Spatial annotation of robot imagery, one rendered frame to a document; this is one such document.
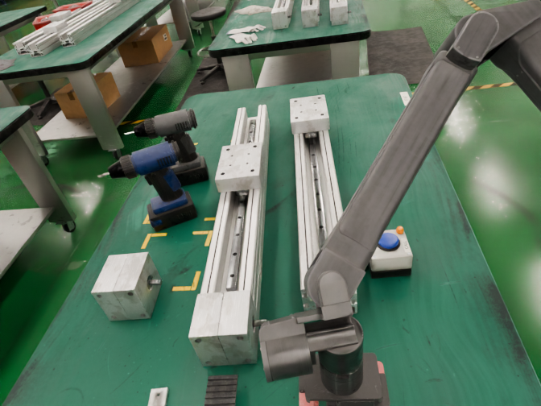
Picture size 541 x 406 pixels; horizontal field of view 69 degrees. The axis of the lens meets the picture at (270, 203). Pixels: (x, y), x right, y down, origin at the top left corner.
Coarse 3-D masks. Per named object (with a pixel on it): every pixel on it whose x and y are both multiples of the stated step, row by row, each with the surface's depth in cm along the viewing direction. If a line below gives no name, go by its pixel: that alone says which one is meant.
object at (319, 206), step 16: (304, 144) 117; (320, 144) 108; (304, 160) 103; (320, 160) 109; (304, 176) 97; (320, 176) 103; (336, 176) 96; (304, 192) 93; (320, 192) 96; (336, 192) 91; (304, 208) 88; (320, 208) 91; (336, 208) 86; (304, 224) 84; (320, 224) 87; (304, 240) 80; (320, 240) 83; (304, 256) 77; (304, 272) 73; (304, 304) 74; (352, 304) 73
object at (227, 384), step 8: (216, 376) 65; (224, 376) 65; (232, 376) 65; (208, 384) 64; (216, 384) 64; (224, 384) 64; (232, 384) 64; (208, 392) 64; (216, 392) 63; (224, 392) 63; (232, 392) 63; (208, 400) 63; (216, 400) 62; (224, 400) 62; (232, 400) 62
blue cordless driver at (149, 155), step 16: (160, 144) 94; (176, 144) 94; (128, 160) 91; (144, 160) 91; (160, 160) 92; (176, 160) 95; (112, 176) 92; (128, 176) 92; (144, 176) 96; (160, 176) 96; (176, 176) 100; (160, 192) 99; (176, 192) 100; (160, 208) 100; (176, 208) 101; (192, 208) 102; (160, 224) 101; (176, 224) 103
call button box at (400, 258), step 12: (384, 252) 78; (396, 252) 77; (408, 252) 77; (372, 264) 78; (384, 264) 77; (396, 264) 77; (408, 264) 77; (372, 276) 80; (384, 276) 80; (396, 276) 80
